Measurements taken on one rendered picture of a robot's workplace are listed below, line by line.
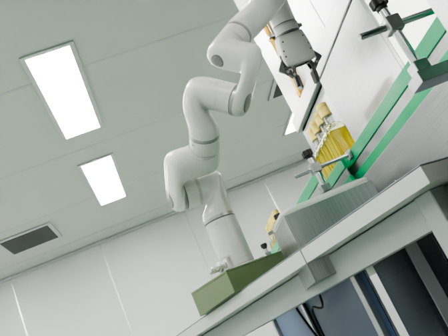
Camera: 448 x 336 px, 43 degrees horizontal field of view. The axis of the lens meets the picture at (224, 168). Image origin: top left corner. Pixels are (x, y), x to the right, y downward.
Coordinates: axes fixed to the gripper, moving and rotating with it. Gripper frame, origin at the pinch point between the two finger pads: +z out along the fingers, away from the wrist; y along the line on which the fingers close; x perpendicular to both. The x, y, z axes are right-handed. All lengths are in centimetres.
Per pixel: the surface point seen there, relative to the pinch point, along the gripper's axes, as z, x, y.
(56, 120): -80, -270, 86
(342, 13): -12.9, 12.2, -12.9
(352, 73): 3.6, 4.6, -12.2
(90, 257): 24, -601, 122
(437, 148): 31, 63, 6
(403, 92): 18, 56, 5
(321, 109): 10.4, 4.1, 1.0
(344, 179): 31.7, 11.6, 5.8
